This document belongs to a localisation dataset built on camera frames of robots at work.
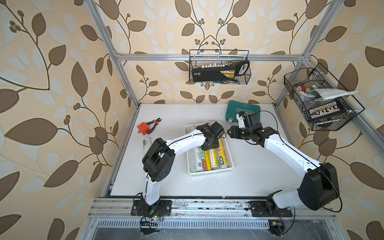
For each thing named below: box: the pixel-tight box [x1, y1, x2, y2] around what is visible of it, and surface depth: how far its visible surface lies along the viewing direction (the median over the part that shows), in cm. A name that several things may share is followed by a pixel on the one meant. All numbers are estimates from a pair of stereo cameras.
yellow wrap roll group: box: [209, 148, 218, 171], surface depth 85 cm
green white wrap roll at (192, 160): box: [186, 147, 198, 174], surface depth 86 cm
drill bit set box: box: [308, 100, 347, 120], surface depth 68 cm
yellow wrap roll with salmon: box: [217, 138, 228, 169], surface depth 86 cm
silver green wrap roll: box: [195, 146, 203, 173], surface depth 84 cm
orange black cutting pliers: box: [146, 117, 162, 135], surface depth 110 cm
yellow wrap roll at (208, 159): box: [204, 150, 212, 171], surface depth 86 cm
